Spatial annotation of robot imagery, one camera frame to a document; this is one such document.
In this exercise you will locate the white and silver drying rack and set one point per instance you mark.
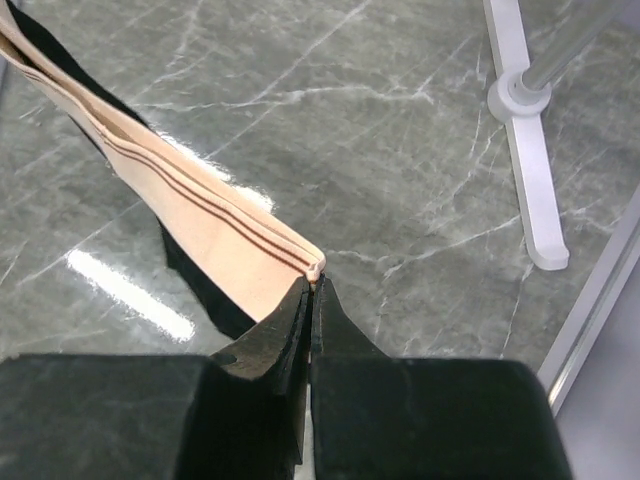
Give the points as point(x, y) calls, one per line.
point(521, 92)

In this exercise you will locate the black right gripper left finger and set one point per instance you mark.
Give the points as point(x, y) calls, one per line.
point(236, 414)

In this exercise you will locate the black underwear with beige waistband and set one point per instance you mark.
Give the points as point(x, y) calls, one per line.
point(240, 261)

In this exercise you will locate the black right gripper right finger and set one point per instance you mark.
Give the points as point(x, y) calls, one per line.
point(379, 417)

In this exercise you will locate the aluminium rail frame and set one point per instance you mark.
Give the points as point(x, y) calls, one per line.
point(592, 308)

